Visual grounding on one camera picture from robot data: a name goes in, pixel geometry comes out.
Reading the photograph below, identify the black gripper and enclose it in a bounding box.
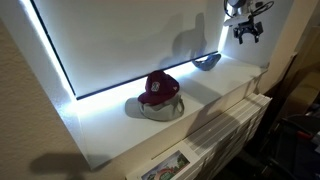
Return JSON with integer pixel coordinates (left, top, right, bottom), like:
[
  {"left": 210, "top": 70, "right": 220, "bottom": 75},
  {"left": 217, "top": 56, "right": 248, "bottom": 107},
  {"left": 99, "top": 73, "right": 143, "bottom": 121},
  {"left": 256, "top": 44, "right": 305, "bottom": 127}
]
[{"left": 232, "top": 20, "right": 265, "bottom": 45}]

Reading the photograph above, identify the blue-grey cloth cap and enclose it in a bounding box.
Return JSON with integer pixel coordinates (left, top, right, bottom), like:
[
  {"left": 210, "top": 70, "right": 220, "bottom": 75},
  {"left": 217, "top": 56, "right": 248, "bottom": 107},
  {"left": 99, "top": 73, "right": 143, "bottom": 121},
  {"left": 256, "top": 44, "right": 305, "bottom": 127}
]
[{"left": 191, "top": 53, "right": 222, "bottom": 72}]

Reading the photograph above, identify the maroon baseball cap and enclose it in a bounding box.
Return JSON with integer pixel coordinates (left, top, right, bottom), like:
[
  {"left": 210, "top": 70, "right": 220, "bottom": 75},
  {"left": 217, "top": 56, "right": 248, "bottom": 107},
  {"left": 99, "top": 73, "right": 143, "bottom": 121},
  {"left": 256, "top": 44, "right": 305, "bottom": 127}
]
[{"left": 137, "top": 69, "right": 181, "bottom": 106}]

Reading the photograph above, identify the grey baseball cap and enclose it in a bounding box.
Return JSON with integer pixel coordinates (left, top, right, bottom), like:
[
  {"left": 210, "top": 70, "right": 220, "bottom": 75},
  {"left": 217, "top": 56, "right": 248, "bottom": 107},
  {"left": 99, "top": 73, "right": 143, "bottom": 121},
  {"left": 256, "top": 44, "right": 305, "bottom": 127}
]
[{"left": 124, "top": 94, "right": 186, "bottom": 122}]

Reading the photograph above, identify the brown cardboard box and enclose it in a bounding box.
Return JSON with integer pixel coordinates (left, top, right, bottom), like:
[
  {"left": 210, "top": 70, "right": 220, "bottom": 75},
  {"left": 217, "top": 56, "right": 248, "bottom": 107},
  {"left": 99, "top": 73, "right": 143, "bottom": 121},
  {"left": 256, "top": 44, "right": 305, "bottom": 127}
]
[{"left": 282, "top": 70, "right": 320, "bottom": 118}]

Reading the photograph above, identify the dark blind bottom bar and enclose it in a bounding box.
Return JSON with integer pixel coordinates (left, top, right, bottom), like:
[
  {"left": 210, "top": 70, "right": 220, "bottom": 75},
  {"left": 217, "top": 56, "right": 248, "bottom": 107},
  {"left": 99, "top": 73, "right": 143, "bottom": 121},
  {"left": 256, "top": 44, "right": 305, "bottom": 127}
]
[{"left": 75, "top": 50, "right": 220, "bottom": 101}]

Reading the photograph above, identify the dark chair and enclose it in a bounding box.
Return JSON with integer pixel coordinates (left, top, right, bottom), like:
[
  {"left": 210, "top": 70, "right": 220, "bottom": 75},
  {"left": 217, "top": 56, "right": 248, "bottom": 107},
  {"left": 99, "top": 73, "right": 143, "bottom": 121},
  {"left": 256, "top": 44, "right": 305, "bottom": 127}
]
[{"left": 263, "top": 114, "right": 320, "bottom": 180}]

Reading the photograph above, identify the white roller window blind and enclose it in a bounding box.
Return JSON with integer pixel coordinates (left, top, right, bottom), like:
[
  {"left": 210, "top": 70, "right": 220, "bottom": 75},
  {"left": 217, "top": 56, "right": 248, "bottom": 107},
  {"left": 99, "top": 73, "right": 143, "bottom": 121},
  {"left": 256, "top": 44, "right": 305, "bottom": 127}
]
[{"left": 31, "top": 0, "right": 232, "bottom": 98}]

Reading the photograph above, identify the colourful picture card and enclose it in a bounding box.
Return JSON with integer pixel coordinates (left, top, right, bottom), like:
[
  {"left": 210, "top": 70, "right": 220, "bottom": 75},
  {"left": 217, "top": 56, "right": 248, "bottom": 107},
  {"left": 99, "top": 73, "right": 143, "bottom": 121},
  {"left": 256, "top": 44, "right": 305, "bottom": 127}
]
[{"left": 141, "top": 150, "right": 191, "bottom": 180}]

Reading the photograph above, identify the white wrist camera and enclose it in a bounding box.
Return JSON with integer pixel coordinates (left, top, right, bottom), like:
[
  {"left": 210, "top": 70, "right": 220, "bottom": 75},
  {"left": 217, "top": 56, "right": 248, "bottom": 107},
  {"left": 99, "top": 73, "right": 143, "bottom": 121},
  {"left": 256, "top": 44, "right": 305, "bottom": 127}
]
[{"left": 222, "top": 13, "right": 255, "bottom": 27}]

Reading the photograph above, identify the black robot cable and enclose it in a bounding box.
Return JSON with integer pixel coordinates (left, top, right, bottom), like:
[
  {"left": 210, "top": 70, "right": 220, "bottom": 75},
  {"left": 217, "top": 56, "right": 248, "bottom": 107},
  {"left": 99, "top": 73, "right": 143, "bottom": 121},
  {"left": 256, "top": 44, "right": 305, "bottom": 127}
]
[{"left": 250, "top": 0, "right": 275, "bottom": 18}]

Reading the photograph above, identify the red handle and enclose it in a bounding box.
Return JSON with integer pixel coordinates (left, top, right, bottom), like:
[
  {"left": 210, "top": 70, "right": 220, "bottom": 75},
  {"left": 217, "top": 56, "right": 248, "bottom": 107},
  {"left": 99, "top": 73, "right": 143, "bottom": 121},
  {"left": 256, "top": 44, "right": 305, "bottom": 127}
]
[{"left": 297, "top": 130, "right": 315, "bottom": 141}]

